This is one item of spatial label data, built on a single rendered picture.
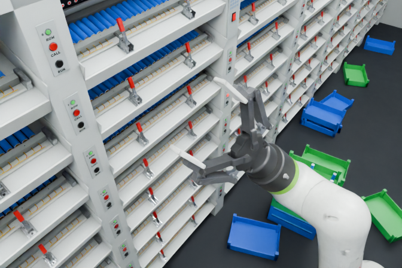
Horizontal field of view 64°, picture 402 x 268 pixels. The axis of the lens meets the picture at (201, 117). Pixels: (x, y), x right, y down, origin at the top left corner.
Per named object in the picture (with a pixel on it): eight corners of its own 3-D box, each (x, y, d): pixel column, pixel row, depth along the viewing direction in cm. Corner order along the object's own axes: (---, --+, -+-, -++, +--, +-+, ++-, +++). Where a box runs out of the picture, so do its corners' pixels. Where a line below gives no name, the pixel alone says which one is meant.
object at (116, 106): (220, 57, 130) (231, 31, 119) (100, 142, 95) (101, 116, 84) (184, 27, 134) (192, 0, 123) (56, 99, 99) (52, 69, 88)
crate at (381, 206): (415, 233, 202) (421, 227, 197) (389, 243, 197) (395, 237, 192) (380, 195, 223) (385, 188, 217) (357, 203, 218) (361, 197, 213)
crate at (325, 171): (338, 178, 184) (342, 169, 179) (329, 204, 171) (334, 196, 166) (288, 158, 195) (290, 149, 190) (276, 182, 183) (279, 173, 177)
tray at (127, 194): (217, 124, 156) (223, 113, 148) (121, 210, 121) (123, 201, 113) (186, 97, 160) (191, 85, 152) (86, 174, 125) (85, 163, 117)
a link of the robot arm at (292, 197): (274, 198, 83) (298, 163, 83) (313, 227, 73) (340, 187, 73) (245, 180, 74) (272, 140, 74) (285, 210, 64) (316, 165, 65)
